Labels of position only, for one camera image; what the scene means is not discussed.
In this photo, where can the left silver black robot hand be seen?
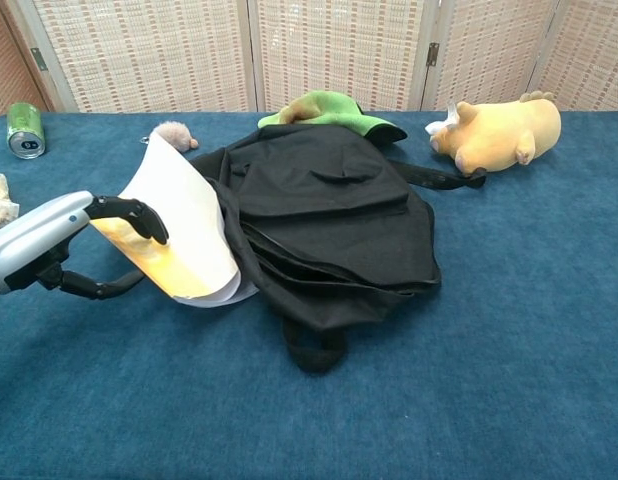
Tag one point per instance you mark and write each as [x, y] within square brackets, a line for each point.
[34, 235]

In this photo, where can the yellow white notebook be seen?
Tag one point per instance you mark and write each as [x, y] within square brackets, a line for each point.
[184, 215]

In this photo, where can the black backpack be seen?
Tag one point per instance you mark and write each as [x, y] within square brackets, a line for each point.
[329, 225]

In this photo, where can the green drink can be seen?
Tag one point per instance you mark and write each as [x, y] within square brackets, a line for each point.
[25, 127]

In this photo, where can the black screen hinge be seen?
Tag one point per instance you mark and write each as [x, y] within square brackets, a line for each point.
[433, 53]
[36, 56]

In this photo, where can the woven folding screen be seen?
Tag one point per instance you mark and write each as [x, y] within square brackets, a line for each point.
[164, 50]

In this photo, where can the green microfibre cloth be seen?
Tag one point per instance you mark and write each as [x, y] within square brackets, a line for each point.
[334, 110]

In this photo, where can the blue felt table cover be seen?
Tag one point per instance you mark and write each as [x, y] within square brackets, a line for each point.
[489, 300]

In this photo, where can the yellow plush toy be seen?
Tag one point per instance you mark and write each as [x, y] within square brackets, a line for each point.
[504, 130]

